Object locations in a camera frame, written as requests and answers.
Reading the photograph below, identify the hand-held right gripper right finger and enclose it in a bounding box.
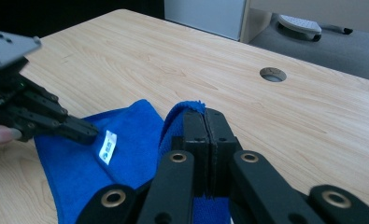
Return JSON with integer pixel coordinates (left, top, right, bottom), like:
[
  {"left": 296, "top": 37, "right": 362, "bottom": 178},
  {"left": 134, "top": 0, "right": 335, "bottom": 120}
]
[{"left": 205, "top": 107, "right": 243, "bottom": 197}]

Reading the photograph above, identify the white cabinet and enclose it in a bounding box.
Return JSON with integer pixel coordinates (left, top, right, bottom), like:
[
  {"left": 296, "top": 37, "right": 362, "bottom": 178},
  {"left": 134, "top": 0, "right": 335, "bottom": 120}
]
[{"left": 163, "top": 0, "right": 248, "bottom": 41}]

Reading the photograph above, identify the grey cable grommet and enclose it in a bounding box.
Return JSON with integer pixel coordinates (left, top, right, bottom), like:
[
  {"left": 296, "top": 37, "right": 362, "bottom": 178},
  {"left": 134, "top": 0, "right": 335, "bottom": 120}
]
[{"left": 259, "top": 66, "right": 288, "bottom": 83}]

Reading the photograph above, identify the grey rod with black tip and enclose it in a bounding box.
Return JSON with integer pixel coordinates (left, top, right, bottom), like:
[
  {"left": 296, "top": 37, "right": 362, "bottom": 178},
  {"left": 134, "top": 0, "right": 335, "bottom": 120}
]
[{"left": 320, "top": 23, "right": 354, "bottom": 35}]

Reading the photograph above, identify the blue microfibre towel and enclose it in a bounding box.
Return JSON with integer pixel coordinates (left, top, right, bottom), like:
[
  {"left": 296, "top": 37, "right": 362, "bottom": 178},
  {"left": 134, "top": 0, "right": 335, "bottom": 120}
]
[{"left": 34, "top": 99, "right": 233, "bottom": 224}]

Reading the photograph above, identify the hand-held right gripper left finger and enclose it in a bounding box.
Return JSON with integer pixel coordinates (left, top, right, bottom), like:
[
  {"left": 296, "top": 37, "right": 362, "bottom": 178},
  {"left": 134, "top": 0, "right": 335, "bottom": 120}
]
[{"left": 171, "top": 110, "right": 210, "bottom": 197}]

